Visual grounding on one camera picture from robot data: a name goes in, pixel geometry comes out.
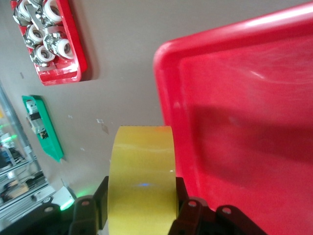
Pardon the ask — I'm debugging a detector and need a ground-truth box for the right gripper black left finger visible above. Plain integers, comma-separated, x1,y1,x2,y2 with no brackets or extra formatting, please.
24,175,110,235

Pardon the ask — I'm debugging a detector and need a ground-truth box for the grey push-button switch box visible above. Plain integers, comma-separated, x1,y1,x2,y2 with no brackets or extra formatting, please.
26,114,45,134

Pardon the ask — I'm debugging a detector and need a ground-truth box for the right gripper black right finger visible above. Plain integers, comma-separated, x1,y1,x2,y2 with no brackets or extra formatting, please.
168,176,267,235

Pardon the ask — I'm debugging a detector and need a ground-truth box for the tilted white-capped metal pipe fitting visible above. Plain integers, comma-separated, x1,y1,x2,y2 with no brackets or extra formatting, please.
44,33,74,61

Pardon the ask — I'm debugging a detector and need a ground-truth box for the red tray holding fittings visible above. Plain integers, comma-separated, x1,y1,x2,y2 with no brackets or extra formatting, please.
11,0,88,86

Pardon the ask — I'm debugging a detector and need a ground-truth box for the green plastic tray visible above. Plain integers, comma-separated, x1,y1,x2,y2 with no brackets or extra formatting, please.
21,94,65,163

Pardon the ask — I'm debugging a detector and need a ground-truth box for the yellow packing tape roll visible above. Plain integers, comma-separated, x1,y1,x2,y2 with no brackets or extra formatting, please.
107,125,178,235

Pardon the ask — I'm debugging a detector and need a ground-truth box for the empty red plastic tray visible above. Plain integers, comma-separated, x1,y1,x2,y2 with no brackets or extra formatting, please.
153,1,313,235

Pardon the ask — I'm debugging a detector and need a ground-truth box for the white circuit breaker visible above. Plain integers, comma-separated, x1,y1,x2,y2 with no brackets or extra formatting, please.
25,99,39,116

